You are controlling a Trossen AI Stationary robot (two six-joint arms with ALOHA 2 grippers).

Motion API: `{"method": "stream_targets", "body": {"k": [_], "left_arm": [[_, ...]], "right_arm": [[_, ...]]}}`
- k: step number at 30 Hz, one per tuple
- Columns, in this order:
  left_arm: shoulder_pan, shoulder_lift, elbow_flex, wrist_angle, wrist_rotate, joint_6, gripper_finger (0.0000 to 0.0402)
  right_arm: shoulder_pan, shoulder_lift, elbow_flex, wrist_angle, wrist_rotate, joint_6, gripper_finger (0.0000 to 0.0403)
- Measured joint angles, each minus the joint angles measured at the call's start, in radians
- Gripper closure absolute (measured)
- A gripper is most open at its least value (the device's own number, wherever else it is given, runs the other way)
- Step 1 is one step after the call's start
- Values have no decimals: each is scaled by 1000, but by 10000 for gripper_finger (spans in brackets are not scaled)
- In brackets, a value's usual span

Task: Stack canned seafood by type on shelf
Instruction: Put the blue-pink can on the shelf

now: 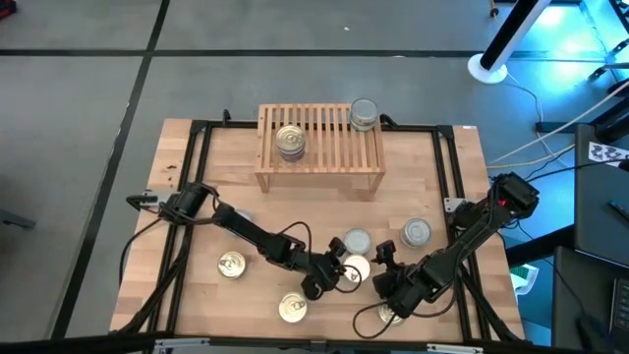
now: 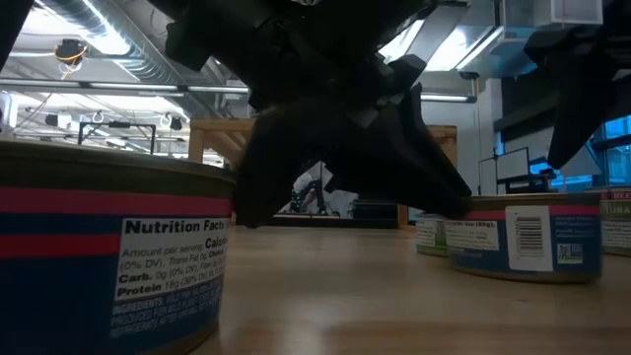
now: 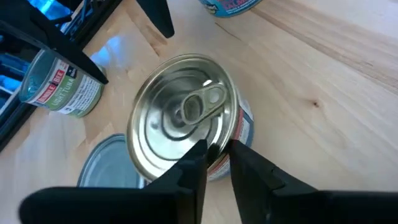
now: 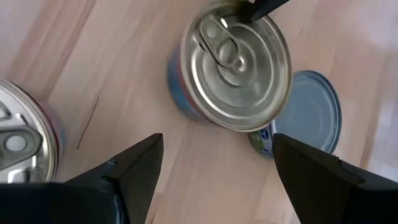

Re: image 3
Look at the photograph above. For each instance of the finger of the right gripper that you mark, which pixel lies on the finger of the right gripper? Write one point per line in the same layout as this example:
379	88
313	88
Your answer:
62	49
157	15

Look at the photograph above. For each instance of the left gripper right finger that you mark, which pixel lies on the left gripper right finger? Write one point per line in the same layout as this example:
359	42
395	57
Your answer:
280	202

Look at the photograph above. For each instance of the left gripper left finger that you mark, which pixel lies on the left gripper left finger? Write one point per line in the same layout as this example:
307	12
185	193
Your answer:
174	199

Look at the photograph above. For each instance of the blue Wild Planet salmon can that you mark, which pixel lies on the blue Wild Planet salmon can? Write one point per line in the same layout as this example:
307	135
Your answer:
174	124
230	7

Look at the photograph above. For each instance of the green Bumble Bee tuna can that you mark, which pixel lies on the green Bumble Bee tuna can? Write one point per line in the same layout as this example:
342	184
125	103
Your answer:
105	165
68	93

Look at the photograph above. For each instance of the black aluminium frame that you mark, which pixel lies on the black aluminium frame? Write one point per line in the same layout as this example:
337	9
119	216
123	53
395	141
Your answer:
99	15

